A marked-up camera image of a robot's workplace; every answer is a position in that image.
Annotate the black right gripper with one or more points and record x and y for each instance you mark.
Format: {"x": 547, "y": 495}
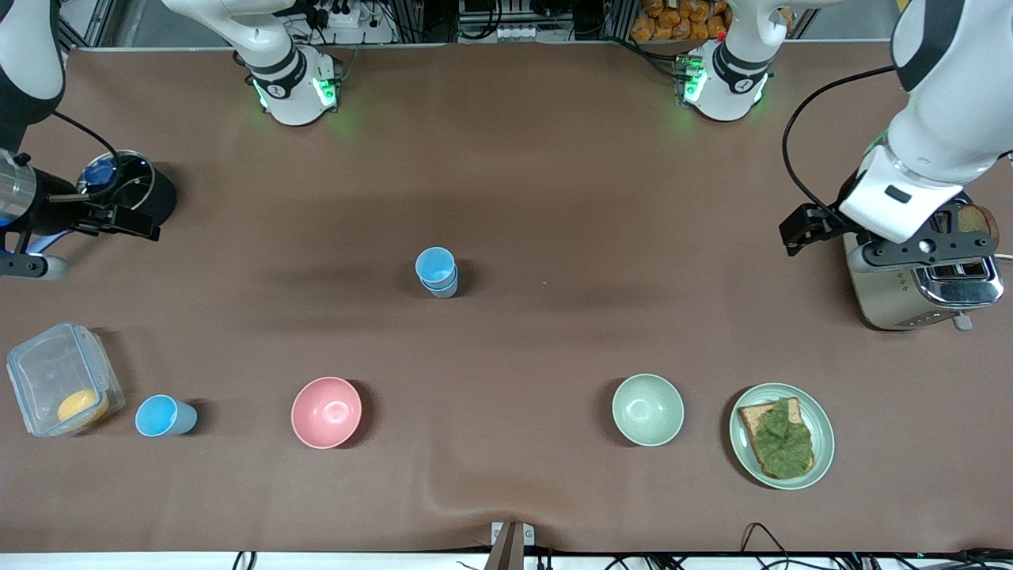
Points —
{"x": 54, "y": 204}

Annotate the bread slice in toaster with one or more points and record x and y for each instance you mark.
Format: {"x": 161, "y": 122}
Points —
{"x": 981, "y": 220}

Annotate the white power strip with plugs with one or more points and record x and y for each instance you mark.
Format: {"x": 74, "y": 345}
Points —
{"x": 340, "y": 16}

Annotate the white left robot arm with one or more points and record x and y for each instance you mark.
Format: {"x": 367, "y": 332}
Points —
{"x": 950, "y": 119}

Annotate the small white power strip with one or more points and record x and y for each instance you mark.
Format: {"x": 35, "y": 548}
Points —
{"x": 514, "y": 33}

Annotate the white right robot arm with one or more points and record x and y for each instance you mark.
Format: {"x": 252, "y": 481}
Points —
{"x": 277, "y": 63}

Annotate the blue plastic cup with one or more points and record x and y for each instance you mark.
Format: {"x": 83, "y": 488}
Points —
{"x": 445, "y": 290}
{"x": 158, "y": 416}
{"x": 435, "y": 265}

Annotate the clear plastic lidded container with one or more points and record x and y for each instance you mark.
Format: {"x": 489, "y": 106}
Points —
{"x": 47, "y": 372}

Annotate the orange round food piece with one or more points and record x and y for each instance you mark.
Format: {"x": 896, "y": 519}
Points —
{"x": 81, "y": 408}

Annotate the pale green plate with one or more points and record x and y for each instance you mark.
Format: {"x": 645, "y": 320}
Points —
{"x": 823, "y": 443}

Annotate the glass lid blue knob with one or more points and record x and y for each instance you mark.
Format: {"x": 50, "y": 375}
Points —
{"x": 99, "y": 174}

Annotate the beige and chrome toaster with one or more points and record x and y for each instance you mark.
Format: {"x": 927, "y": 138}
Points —
{"x": 902, "y": 305}

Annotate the pale green bowl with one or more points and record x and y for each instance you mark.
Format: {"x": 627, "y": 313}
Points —
{"x": 647, "y": 410}

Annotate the green lettuce leaf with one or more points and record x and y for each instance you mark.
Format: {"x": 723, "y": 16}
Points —
{"x": 783, "y": 443}

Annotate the pink bowl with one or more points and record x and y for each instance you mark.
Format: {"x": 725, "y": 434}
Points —
{"x": 326, "y": 412}

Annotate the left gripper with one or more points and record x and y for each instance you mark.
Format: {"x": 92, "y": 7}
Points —
{"x": 825, "y": 219}

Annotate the brown toast slice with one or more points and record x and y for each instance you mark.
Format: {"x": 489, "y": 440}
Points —
{"x": 748, "y": 419}

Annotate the orange snack pile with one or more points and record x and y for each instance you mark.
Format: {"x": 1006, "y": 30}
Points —
{"x": 665, "y": 24}

